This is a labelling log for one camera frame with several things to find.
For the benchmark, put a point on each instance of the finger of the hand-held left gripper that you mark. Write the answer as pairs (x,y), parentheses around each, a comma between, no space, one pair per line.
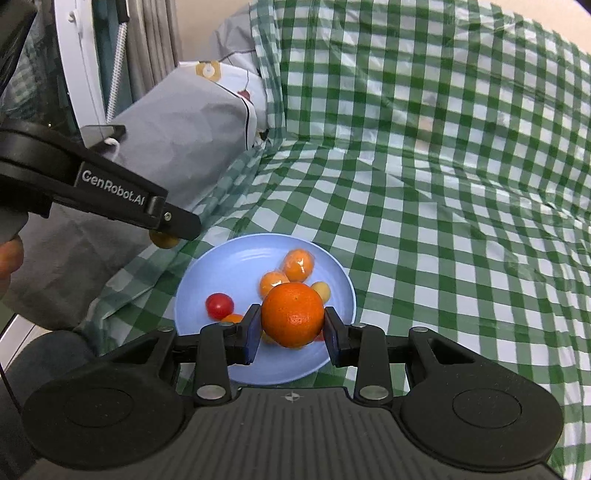
(180,224)

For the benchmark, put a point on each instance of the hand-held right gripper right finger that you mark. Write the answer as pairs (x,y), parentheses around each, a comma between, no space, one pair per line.
(333,339)

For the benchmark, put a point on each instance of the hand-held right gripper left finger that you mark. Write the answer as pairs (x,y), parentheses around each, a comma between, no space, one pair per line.
(251,337)

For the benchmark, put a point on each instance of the plastic-wrapped orange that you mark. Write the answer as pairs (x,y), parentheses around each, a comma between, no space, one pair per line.
(162,241)
(299,265)

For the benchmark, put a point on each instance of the small yellow longan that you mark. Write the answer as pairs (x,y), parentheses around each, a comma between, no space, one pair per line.
(321,291)
(233,317)

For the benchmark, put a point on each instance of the red cherry tomato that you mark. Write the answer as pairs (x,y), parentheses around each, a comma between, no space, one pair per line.
(219,306)

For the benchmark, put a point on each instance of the blue plate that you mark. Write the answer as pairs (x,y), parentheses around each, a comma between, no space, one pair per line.
(207,277)

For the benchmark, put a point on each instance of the person's left hand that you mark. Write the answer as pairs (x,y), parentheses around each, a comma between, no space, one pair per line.
(9,261)

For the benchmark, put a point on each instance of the black smartphone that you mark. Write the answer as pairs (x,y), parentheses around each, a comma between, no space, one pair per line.
(99,134)

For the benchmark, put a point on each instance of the grey floral pillow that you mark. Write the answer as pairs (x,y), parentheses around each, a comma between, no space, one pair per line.
(184,129)

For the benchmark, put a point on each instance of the green checked cloth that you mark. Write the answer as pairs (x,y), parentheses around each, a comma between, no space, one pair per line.
(415,207)

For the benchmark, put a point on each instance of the black garment steamer head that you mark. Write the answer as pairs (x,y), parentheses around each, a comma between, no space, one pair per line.
(122,9)

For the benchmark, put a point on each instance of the white window frame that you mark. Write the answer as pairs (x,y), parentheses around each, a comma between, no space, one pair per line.
(78,55)

